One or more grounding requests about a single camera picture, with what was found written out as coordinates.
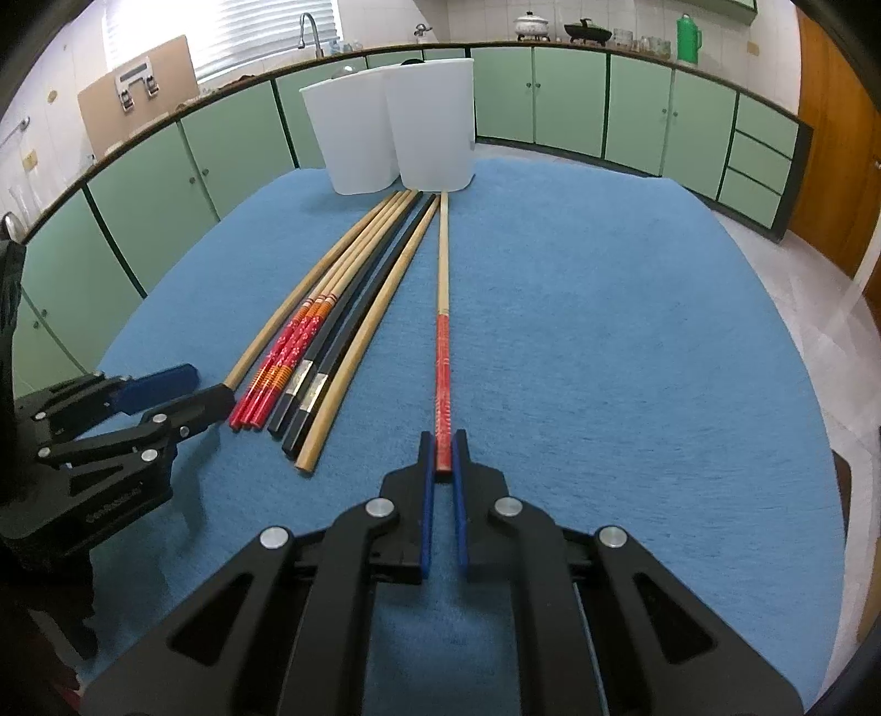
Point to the sink faucet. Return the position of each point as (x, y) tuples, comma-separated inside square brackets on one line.
[(306, 27)]

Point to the black wok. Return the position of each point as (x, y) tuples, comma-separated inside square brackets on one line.
[(586, 31)]

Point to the clear drinking glasses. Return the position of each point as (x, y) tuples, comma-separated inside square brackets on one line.
[(344, 48)]

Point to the green base cabinets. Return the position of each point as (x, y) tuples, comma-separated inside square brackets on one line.
[(571, 103)]

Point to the white cooking pot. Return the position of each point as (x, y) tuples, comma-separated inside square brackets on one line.
[(531, 26)]

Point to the blue mat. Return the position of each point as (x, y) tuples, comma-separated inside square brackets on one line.
[(585, 344)]

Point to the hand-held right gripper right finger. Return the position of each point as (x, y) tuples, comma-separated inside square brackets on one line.
[(460, 509)]

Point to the red patterned chopstick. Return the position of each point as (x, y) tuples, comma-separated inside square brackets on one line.
[(442, 385), (239, 413), (251, 413), (263, 412)]

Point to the black chopstick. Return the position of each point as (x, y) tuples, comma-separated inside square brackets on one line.
[(279, 425), (294, 446)]

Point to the white plastic utensil container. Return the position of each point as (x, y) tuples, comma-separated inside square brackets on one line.
[(433, 131), (351, 138)]

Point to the small metal kettle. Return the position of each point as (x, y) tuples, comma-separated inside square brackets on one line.
[(421, 31)]

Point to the green thermos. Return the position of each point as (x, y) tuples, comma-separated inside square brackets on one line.
[(688, 41)]

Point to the brown board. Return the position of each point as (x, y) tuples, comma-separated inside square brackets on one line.
[(103, 117)]

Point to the glass jars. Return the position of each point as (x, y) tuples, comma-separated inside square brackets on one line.
[(640, 43)]

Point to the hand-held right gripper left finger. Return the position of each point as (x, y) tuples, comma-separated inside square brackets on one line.
[(426, 509)]

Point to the wooden door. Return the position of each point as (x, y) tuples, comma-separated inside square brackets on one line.
[(833, 138)]

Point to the green wall cabinets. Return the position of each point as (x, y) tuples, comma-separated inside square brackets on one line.
[(740, 5)]

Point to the plain bamboo chopstick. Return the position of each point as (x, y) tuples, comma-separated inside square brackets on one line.
[(365, 344), (310, 282)]

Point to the window blinds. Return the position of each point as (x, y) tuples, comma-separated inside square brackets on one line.
[(241, 34)]

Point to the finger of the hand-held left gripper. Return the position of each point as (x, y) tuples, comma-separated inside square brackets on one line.
[(206, 407), (162, 384)]

